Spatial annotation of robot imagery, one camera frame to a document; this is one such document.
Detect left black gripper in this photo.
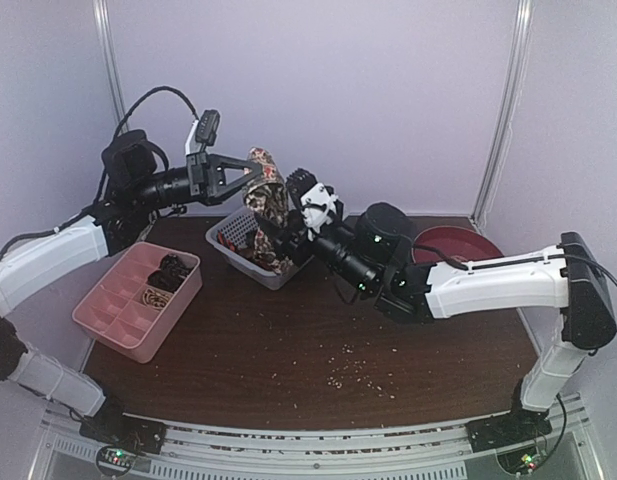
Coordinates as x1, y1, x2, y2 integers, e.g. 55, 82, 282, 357
131, 149, 263, 211

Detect paisley patterned tie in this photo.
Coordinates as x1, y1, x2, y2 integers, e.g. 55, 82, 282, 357
242, 147, 291, 275

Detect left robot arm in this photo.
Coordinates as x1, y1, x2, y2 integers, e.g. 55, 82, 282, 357
0, 130, 264, 444

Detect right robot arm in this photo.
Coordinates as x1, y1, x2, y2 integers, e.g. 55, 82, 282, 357
256, 201, 617, 442

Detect dark ties in basket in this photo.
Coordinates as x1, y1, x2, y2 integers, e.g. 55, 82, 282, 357
217, 229, 258, 261

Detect white perforated plastic basket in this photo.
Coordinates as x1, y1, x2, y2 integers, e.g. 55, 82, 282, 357
205, 206, 311, 291

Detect rolled dark tie in organizer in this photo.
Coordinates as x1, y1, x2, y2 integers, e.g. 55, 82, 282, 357
147, 254, 192, 293

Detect rolled patterned tie in organizer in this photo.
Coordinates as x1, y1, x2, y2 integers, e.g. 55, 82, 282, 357
140, 287, 173, 310

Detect pink compartment organizer box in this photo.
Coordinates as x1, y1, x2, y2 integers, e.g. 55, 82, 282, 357
72, 242, 203, 363

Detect red round plate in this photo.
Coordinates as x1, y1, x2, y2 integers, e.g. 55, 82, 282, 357
413, 226, 503, 263

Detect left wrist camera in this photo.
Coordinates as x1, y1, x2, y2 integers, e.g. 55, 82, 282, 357
185, 109, 221, 156

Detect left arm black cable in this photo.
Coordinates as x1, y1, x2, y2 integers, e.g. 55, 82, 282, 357
95, 85, 198, 201

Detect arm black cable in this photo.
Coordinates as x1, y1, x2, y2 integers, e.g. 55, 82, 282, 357
95, 85, 198, 201
562, 252, 617, 334

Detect left frame post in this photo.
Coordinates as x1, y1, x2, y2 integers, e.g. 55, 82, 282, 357
92, 0, 126, 123

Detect frame post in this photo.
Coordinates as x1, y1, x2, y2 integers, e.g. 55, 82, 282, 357
472, 0, 535, 230
92, 0, 126, 123

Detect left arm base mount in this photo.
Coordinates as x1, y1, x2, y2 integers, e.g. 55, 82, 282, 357
79, 415, 167, 454

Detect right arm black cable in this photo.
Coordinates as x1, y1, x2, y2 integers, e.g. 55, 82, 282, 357
562, 252, 617, 334

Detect aluminium front rail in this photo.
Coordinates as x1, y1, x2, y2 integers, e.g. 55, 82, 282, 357
24, 395, 610, 479

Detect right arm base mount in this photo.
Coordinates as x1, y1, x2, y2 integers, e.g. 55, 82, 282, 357
465, 412, 552, 453

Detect right frame post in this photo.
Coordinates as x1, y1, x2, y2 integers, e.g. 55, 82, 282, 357
472, 0, 535, 230

